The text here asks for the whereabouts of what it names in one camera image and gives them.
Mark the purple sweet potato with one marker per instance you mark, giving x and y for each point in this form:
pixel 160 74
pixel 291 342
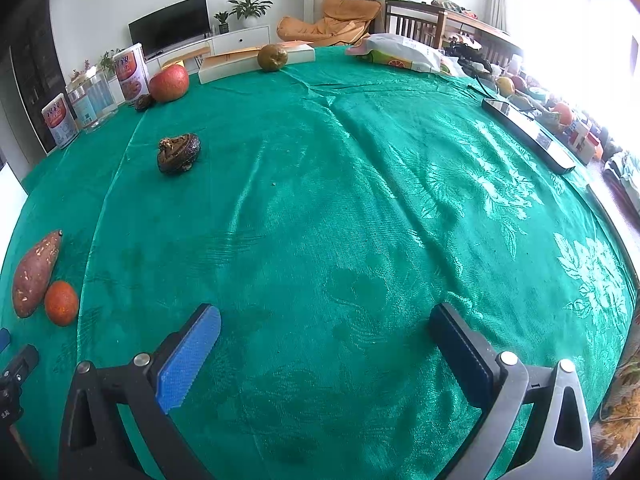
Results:
pixel 35 275

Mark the orange tangerine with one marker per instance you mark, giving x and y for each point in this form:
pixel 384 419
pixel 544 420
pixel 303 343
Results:
pixel 61 303

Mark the small dark dried mangosteen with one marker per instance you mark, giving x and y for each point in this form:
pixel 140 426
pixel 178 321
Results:
pixel 144 102

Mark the green patterned tablecloth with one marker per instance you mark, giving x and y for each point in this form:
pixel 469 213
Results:
pixel 325 210

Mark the small green potted plant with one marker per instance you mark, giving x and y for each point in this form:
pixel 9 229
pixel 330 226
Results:
pixel 222 22

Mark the black television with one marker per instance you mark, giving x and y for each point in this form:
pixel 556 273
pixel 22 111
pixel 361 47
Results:
pixel 170 25

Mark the flat white box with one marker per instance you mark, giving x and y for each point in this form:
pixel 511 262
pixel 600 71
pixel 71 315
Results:
pixel 230 65

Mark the white television cabinet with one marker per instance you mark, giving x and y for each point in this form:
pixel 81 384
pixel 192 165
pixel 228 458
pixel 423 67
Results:
pixel 240 37

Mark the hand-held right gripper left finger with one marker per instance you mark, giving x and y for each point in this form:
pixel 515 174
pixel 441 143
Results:
pixel 190 355

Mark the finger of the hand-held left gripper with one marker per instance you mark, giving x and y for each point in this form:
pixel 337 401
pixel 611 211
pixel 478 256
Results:
pixel 4 340
pixel 22 362

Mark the orange beanbag chair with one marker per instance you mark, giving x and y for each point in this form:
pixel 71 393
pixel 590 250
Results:
pixel 340 15

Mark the orange label tin can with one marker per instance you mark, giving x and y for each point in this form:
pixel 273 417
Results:
pixel 131 75
pixel 60 120

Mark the dark display cabinet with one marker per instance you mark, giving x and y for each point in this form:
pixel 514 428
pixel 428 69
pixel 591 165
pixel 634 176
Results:
pixel 35 70

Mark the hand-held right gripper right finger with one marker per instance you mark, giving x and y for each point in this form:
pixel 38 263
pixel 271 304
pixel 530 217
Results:
pixel 457 355

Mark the clear plastic jar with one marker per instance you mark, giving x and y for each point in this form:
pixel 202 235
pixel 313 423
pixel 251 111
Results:
pixel 92 102

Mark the red apple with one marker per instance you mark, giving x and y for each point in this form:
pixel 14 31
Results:
pixel 169 83

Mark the white printed snack bag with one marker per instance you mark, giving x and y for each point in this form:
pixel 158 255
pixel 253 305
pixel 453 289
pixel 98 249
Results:
pixel 400 52

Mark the large green potted plant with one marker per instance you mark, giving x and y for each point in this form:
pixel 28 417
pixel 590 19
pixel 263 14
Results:
pixel 250 10

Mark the white board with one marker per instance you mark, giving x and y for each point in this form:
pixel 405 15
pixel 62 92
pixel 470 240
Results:
pixel 10 190

